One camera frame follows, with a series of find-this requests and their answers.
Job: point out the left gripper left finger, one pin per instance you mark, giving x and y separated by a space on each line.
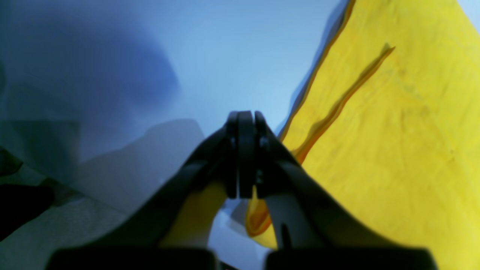
226 157

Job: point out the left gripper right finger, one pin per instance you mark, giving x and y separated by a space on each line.
314 232

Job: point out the orange t-shirt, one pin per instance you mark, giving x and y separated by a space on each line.
389 124

